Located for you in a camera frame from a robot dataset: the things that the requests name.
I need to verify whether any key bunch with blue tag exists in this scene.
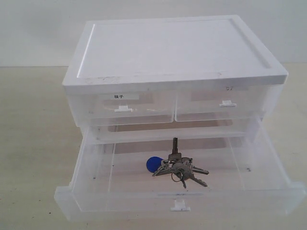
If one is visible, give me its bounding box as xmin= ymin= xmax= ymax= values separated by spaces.
xmin=146 ymin=138 xmax=209 ymax=189

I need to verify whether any clear plastic storage box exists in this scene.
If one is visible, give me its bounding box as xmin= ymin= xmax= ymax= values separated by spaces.
xmin=54 ymin=127 xmax=307 ymax=220

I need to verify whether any white translucent drawer cabinet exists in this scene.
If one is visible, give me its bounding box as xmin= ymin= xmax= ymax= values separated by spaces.
xmin=54 ymin=14 xmax=305 ymax=218

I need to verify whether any top right small drawer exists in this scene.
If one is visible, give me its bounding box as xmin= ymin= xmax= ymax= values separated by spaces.
xmin=175 ymin=86 xmax=266 ymax=122

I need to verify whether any small drawer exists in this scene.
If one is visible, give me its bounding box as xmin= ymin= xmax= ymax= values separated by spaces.
xmin=175 ymin=86 xmax=266 ymax=122
xmin=82 ymin=91 xmax=176 ymax=126

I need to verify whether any top left small drawer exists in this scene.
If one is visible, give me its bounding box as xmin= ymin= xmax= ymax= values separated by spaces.
xmin=82 ymin=91 xmax=176 ymax=126

